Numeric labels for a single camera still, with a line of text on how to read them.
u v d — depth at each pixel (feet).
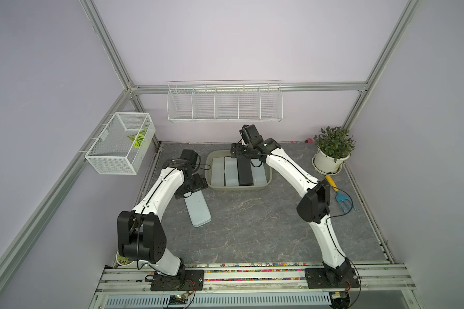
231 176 3.26
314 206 1.81
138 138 2.66
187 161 2.07
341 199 3.09
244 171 3.34
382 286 2.42
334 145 3.05
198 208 2.98
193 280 2.38
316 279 2.42
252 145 2.26
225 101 3.27
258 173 3.32
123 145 2.76
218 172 3.42
